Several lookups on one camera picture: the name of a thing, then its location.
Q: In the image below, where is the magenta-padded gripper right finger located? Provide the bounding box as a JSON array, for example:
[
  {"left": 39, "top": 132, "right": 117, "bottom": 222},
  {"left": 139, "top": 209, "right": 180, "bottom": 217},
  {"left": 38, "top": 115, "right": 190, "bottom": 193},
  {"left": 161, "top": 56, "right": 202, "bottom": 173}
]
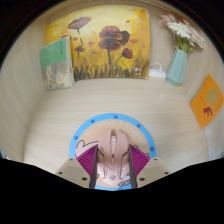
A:
[{"left": 127, "top": 143, "right": 171, "bottom": 189}]

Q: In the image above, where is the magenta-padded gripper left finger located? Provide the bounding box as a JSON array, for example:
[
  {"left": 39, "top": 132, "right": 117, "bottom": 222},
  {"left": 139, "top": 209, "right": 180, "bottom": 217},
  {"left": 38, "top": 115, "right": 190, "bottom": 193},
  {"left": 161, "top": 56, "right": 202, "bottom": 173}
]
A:
[{"left": 54, "top": 144, "right": 100, "bottom": 189}]

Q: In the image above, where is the pink computer mouse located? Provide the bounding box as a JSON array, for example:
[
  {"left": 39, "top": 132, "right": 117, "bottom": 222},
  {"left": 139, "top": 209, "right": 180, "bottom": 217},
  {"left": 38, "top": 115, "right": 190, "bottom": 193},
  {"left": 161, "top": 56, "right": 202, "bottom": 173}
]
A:
[{"left": 97, "top": 129, "right": 131, "bottom": 183}]

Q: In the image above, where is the white power adapter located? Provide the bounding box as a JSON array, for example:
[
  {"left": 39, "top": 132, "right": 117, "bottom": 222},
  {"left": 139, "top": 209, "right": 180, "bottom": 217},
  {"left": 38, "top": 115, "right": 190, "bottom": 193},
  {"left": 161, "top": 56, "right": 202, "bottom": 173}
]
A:
[{"left": 147, "top": 62, "right": 167, "bottom": 80}]

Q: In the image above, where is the orange covered book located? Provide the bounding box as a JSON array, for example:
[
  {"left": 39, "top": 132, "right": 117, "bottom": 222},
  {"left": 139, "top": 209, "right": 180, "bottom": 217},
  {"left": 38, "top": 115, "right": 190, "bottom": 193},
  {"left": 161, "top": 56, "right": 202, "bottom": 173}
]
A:
[{"left": 189, "top": 73, "right": 224, "bottom": 130}]

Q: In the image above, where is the mint green faceted vase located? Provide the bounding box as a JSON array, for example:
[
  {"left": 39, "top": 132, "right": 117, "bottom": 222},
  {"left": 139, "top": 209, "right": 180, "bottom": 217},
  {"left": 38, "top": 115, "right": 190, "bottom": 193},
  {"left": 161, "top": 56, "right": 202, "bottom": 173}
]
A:
[{"left": 165, "top": 48, "right": 188, "bottom": 87}]

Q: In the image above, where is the green covered book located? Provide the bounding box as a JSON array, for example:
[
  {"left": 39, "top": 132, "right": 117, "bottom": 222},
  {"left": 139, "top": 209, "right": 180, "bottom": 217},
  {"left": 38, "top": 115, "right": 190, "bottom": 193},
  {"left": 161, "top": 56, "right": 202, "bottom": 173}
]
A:
[{"left": 39, "top": 35, "right": 76, "bottom": 92}]

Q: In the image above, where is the pink and white flower bouquet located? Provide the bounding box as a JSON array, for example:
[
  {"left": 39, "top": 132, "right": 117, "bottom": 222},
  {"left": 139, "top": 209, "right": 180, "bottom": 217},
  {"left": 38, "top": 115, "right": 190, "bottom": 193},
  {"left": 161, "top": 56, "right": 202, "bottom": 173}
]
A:
[{"left": 158, "top": 13, "right": 207, "bottom": 53}]

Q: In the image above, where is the yellow poppy flower painting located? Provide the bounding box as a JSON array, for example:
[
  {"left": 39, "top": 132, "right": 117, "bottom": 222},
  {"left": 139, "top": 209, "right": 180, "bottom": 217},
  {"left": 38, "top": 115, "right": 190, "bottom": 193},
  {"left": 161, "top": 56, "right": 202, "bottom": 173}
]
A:
[{"left": 43, "top": 4, "right": 152, "bottom": 81}]

